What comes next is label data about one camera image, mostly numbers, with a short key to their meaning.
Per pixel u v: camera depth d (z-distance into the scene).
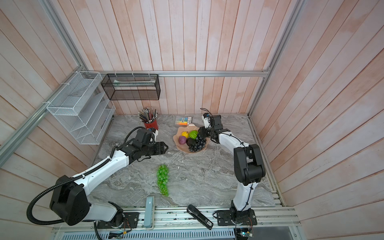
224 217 0.73
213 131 0.76
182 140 0.98
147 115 1.01
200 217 0.72
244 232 0.71
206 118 0.86
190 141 0.98
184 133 1.02
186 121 1.14
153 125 1.02
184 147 0.98
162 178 0.83
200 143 0.94
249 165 0.50
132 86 1.05
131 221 0.73
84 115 0.78
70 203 0.41
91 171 0.46
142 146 0.64
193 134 1.00
